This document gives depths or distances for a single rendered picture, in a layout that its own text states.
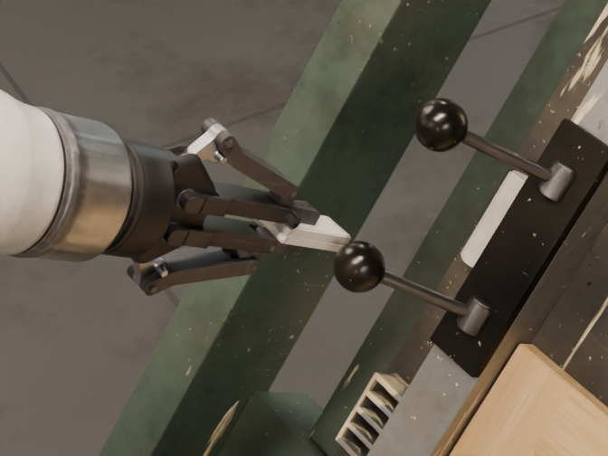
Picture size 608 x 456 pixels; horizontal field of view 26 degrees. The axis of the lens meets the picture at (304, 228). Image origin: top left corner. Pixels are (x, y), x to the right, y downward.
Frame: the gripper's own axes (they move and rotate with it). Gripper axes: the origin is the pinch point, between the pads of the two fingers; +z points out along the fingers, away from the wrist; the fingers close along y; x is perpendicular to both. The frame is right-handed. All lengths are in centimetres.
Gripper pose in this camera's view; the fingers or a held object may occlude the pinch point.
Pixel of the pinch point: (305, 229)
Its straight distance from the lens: 97.7
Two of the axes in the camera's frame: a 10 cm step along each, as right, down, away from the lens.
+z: 6.6, 1.1, 7.5
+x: 5.9, 5.3, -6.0
